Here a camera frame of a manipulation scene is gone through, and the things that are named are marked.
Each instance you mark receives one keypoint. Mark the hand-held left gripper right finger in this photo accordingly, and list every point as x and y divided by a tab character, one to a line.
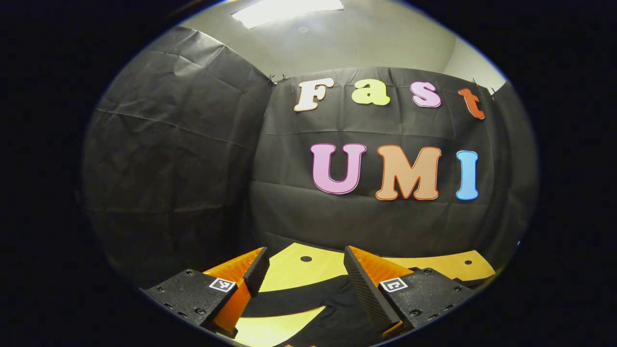
368	294

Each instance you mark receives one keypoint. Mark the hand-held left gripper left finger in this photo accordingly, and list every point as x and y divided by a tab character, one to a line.
258	272

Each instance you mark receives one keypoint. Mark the black knit garment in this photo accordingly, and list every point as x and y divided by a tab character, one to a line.
337	308

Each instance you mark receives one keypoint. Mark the black backdrop cloth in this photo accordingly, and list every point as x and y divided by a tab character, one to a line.
168	168

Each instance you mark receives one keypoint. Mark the ceiling light panel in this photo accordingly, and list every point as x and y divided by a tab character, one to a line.
289	9

